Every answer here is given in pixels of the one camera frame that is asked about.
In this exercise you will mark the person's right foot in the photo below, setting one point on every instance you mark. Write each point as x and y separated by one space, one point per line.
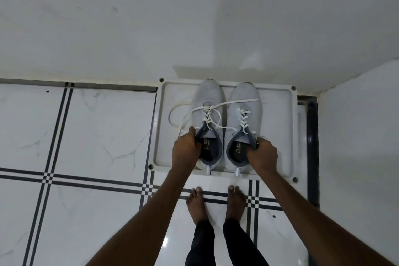
235 202

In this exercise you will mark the person's right leg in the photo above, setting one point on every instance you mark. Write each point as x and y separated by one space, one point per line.
238 244

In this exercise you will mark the white plastic tray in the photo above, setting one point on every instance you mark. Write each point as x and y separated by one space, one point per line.
165 138

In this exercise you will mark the person's left fingers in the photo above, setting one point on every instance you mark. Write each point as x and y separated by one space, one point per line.
192 136

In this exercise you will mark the person's right hand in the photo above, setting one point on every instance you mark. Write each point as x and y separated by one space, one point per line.
263 158

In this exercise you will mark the person's left hand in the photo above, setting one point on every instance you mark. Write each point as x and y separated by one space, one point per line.
184 156

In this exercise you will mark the grey knit sneaker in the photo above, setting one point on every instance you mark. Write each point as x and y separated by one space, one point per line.
207 97
246 100

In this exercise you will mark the person's left foot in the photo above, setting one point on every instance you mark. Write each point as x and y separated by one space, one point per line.
196 205

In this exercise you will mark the person's right forearm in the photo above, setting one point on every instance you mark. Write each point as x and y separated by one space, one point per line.
308 222

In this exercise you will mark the person's left forearm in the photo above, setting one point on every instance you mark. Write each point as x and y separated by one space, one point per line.
140 216

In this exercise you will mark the person's leg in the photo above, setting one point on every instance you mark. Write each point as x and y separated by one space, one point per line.
201 244
238 244

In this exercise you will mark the person's foot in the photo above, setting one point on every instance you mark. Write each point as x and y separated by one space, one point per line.
196 205
235 202

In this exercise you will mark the person's left leg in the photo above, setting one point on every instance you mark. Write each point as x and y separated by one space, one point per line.
201 244

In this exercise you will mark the person's right fingers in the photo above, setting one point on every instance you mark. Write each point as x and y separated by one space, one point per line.
261 144

